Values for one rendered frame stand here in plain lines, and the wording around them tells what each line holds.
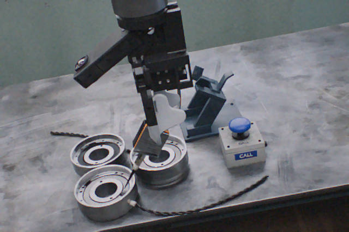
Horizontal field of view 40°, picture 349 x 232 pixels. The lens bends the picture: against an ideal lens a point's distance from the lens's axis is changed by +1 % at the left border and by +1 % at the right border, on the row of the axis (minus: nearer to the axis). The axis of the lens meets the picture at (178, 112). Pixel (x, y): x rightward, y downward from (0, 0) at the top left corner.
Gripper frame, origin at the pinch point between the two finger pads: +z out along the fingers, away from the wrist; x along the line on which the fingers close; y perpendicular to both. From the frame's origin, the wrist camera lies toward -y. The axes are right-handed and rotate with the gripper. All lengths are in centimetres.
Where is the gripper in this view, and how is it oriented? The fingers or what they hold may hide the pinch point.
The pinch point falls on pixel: (152, 132)
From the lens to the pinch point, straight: 75.4
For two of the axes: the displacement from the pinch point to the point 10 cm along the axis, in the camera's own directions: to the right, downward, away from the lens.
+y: 9.8, -2.1, 0.6
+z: 1.5, 8.3, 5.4
